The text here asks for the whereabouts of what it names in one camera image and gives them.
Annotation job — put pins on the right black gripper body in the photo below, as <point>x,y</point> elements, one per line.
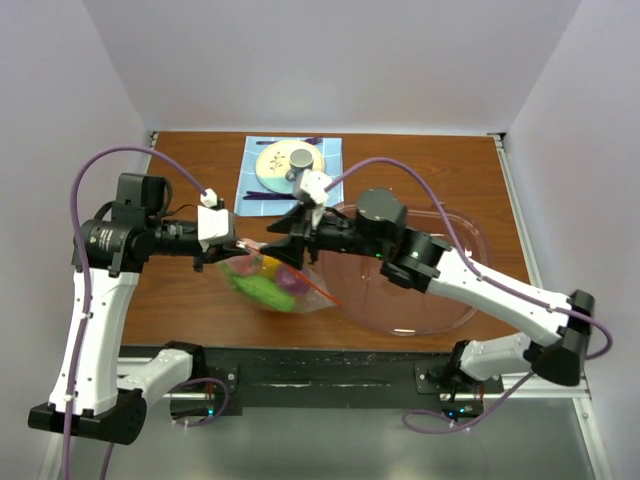
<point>337,233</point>

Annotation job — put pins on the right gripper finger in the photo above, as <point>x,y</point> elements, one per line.
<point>288,250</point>
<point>287,222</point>

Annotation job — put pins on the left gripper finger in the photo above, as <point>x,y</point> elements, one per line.
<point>224,251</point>
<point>199,262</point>

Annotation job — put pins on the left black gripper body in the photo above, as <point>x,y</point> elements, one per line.
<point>171,238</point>

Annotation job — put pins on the clear zip top bag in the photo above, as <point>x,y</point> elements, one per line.
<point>318,296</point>

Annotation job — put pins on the clear pink plastic bowl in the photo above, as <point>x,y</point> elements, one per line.
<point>370,299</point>

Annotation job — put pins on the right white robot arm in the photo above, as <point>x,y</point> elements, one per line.
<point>553,330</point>

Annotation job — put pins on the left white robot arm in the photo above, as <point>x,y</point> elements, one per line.
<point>88,399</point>

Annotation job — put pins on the fake purple onion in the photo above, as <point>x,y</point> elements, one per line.
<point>290,283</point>

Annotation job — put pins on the fake red peach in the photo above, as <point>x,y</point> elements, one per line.
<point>247,265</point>

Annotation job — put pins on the fake green cucumber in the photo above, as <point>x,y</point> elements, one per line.
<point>262,291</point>

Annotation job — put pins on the blue checked cloth napkin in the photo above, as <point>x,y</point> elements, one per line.
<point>330,148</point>

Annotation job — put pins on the purple plastic spoon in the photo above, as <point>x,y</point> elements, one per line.
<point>267,196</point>

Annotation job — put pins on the cream plate with plant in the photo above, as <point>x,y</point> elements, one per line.
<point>273,163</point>

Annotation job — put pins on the grey mug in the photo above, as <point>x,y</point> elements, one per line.
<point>300,160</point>

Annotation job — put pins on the purple plastic fork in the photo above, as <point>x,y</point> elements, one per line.
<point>307,140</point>

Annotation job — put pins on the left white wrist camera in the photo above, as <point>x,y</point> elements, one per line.
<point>215,224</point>

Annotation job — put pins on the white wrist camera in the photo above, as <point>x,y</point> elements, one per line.
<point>215,224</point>
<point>311,190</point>

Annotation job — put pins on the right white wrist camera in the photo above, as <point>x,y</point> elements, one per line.
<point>311,190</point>

